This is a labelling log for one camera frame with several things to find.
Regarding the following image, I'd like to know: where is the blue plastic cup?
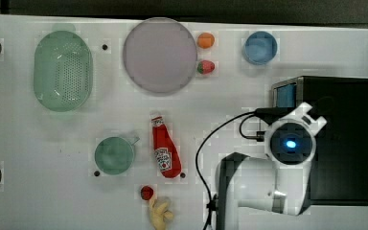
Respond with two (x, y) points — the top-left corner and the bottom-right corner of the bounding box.
(243, 31), (278, 65)

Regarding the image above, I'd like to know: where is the green perforated colander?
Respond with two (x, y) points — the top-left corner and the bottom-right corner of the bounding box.
(33, 23), (93, 112)

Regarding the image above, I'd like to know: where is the red green toy strawberry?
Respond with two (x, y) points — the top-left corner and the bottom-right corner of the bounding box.
(197, 60), (216, 75)

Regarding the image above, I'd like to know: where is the yellow plush toy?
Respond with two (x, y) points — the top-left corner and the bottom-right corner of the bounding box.
(149, 195), (174, 230)

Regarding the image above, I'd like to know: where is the orange toy fruit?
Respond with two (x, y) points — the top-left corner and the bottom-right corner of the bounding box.
(197, 33), (215, 49)

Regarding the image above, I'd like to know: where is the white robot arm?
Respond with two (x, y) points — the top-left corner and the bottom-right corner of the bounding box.
(216, 103), (327, 230)

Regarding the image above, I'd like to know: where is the small red toy fruit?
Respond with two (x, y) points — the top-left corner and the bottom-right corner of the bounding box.
(140, 186), (154, 200)

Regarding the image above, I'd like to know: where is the green measuring cup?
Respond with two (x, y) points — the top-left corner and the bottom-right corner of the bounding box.
(94, 136), (140, 175)

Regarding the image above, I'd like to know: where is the red ketchup bottle toy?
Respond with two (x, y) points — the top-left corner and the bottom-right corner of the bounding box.
(150, 113), (182, 178)

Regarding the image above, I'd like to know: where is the black toaster oven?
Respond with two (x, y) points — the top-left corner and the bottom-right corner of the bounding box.
(271, 76), (368, 206)

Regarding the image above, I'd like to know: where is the lilac round plate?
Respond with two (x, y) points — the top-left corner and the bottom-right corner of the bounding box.
(123, 17), (197, 94)

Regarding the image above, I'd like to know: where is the blue glass oven door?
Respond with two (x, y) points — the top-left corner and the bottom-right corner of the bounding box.
(273, 83), (296, 108)

